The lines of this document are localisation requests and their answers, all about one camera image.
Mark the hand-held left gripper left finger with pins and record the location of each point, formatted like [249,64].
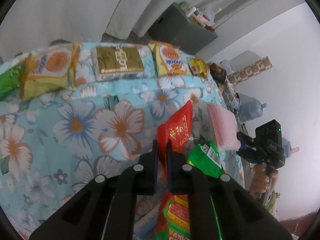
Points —
[154,162]

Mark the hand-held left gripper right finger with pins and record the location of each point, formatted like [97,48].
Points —
[173,167]

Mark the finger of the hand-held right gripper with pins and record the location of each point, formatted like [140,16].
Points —
[246,137]
[250,153]

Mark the pink foam piece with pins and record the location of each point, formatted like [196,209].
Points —
[221,127]

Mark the red snack packet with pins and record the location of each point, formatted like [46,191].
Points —
[178,135]

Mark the person's right hand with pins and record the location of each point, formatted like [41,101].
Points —
[260,182]

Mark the blue water jug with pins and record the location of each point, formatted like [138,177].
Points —
[252,110]

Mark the red and green snack wrapper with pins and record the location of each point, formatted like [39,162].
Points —
[175,217]

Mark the small yellow packet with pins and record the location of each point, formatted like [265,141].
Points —
[198,67]

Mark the floral light blue blanket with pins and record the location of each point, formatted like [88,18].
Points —
[75,130]

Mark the yellow orange noodle packet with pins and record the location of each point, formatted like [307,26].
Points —
[170,60]

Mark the gold foil packet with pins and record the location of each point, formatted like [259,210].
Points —
[117,62]

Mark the white plastic bag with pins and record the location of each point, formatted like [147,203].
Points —
[209,15]

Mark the dark grey cabinet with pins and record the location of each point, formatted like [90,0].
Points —
[180,27]

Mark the clutter of small packets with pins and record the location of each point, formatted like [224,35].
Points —
[197,16]

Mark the large yellow orange snack packet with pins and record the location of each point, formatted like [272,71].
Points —
[50,67]

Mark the green snack packet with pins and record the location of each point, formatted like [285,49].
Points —
[10,80]

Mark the grey white curtain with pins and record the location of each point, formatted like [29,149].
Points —
[75,7]

